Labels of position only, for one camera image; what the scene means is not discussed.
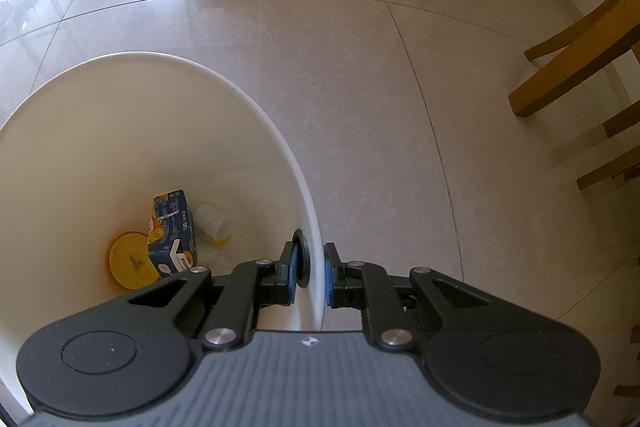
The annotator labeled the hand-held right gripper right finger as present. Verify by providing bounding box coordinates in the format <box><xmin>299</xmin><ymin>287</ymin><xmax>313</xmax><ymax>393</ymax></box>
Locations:
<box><xmin>322</xmin><ymin>242</ymin><xmax>493</xmax><ymax>353</ymax></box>

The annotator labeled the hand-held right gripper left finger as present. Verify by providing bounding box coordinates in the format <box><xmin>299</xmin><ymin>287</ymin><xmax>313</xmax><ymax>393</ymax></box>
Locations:
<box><xmin>127</xmin><ymin>239</ymin><xmax>303</xmax><ymax>350</ymax></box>

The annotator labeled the beige milk tea bottle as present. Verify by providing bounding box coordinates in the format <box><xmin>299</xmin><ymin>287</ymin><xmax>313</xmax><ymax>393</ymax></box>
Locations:
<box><xmin>194</xmin><ymin>204</ymin><xmax>234</xmax><ymax>248</ymax></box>

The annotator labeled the blue carton with orange print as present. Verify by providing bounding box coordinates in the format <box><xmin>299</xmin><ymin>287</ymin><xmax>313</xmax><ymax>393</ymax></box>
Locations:
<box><xmin>147</xmin><ymin>189</ymin><xmax>197</xmax><ymax>280</ymax></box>

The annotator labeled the orange half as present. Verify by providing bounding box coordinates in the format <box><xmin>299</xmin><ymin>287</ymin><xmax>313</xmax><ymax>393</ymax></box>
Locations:
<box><xmin>109</xmin><ymin>231</ymin><xmax>162</xmax><ymax>291</ymax></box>

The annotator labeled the white plastic trash bin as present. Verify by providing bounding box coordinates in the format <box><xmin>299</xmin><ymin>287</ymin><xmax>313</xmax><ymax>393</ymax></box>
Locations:
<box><xmin>0</xmin><ymin>52</ymin><xmax>326</xmax><ymax>413</ymax></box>

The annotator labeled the wooden chair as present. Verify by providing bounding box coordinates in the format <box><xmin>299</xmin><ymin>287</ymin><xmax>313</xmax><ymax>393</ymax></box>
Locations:
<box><xmin>507</xmin><ymin>0</ymin><xmax>640</xmax><ymax>192</ymax></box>

